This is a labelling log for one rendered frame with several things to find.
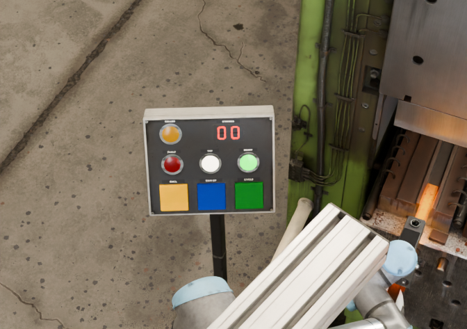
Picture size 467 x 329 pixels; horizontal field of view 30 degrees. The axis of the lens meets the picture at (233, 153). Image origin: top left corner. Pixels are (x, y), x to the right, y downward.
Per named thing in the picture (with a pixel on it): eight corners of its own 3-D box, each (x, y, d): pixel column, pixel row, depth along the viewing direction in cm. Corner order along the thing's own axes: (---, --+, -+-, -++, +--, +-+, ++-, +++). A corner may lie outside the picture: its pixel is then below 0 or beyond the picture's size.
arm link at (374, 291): (353, 320, 185) (396, 291, 185) (326, 279, 192) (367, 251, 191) (362, 330, 192) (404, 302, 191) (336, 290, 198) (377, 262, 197)
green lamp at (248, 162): (254, 174, 229) (254, 164, 226) (238, 168, 230) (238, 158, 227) (258, 165, 231) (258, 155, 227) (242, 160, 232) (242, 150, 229)
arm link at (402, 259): (370, 253, 188) (402, 231, 187) (372, 257, 198) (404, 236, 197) (391, 284, 185) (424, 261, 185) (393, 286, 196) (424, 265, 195)
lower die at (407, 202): (447, 232, 235) (454, 214, 228) (377, 208, 240) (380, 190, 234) (485, 122, 259) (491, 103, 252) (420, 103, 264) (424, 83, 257)
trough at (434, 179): (434, 211, 231) (435, 208, 230) (415, 205, 232) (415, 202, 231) (474, 102, 254) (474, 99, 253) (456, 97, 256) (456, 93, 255)
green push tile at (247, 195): (263, 208, 233) (263, 183, 230) (235, 209, 233) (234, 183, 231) (263, 206, 235) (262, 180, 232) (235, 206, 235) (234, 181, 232)
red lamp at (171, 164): (178, 176, 229) (176, 166, 226) (162, 170, 230) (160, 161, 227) (183, 167, 231) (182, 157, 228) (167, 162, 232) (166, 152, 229)
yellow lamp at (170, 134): (176, 146, 226) (175, 135, 223) (160, 140, 227) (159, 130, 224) (181, 138, 228) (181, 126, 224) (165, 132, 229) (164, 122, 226)
